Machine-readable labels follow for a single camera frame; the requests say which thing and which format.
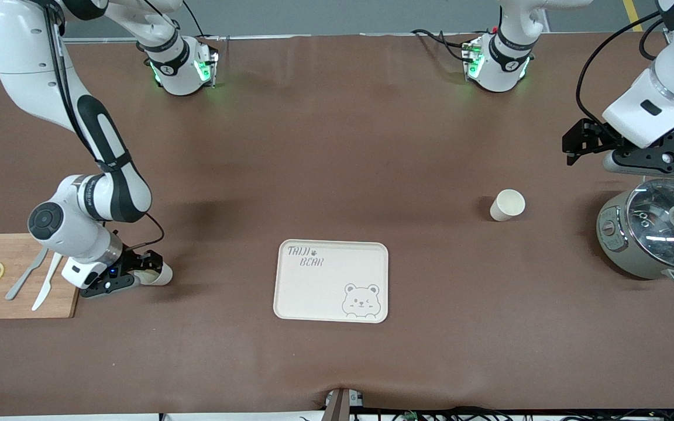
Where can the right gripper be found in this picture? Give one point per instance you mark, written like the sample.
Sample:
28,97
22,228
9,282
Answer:
133,261

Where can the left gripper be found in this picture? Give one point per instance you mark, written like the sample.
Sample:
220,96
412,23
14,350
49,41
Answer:
597,135

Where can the cream tray with bear print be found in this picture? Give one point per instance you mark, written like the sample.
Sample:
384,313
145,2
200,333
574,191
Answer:
313,292

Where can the white plastic knife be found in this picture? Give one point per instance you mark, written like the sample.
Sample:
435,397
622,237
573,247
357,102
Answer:
45,289

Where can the grey plastic knife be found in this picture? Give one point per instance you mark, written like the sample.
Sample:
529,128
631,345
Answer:
21,280

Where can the glass pot lid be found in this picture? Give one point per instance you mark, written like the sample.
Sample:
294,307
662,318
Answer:
659,234

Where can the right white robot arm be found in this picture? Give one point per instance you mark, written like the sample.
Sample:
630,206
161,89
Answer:
27,58

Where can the brown table cover mat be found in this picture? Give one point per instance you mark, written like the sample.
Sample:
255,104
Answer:
337,146

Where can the table edge clamp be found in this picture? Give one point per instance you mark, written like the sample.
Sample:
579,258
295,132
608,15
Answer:
340,403

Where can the right black camera bracket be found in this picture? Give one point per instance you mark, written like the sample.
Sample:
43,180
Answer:
109,283

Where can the white plastic cup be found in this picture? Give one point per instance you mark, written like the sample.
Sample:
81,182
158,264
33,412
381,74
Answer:
161,277
508,204

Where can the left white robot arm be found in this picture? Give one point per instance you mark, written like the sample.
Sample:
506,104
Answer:
498,73

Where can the grey-green electric cooking pot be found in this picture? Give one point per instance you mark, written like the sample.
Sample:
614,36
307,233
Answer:
615,245

